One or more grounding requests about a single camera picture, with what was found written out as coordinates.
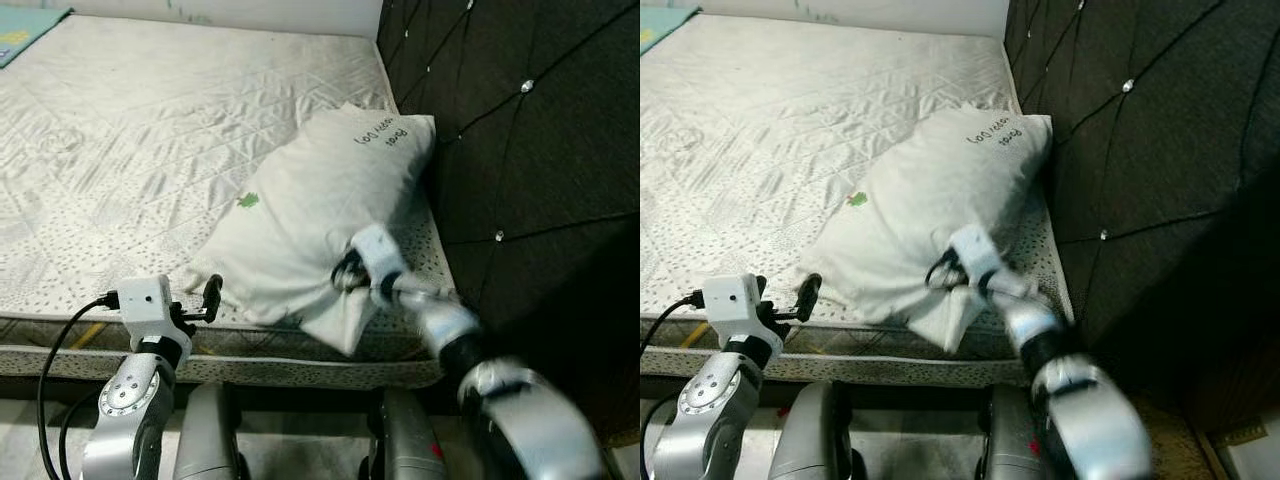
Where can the brown doormat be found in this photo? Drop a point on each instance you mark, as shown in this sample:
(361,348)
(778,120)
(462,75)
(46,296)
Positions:
(1175,445)

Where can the dark tufted headboard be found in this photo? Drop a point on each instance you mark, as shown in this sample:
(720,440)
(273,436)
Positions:
(1160,130)
(540,130)

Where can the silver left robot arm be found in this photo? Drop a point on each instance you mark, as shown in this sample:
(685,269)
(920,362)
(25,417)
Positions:
(715,420)
(125,420)

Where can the teal heart-print blanket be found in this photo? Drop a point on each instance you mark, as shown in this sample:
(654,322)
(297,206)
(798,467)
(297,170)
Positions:
(660,25)
(25,30)

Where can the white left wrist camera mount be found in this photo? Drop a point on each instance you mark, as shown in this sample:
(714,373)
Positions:
(732,300)
(148,300)

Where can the silver left robot leg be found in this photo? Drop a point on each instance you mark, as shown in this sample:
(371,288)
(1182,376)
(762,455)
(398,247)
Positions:
(815,435)
(205,435)

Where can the silver right robot leg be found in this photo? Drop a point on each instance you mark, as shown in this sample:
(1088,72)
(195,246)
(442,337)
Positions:
(1010,440)
(405,440)

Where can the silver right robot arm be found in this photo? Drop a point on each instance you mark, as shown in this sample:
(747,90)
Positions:
(1090,420)
(530,420)

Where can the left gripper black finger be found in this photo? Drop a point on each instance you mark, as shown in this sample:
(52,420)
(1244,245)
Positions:
(213,297)
(809,296)

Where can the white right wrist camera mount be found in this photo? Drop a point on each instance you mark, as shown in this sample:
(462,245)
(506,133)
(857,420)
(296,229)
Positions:
(378,250)
(975,250)

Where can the silver robot leg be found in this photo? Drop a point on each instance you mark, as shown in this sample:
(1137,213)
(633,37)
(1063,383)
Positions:
(815,435)
(205,435)
(405,440)
(1010,440)

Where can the grey patterned mattress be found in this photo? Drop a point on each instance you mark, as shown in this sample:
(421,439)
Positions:
(780,150)
(150,150)

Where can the white pillow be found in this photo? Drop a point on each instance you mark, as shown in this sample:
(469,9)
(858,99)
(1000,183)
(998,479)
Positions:
(920,200)
(300,210)

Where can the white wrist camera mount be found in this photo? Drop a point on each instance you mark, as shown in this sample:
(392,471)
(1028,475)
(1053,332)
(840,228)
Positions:
(732,300)
(975,250)
(148,300)
(378,250)

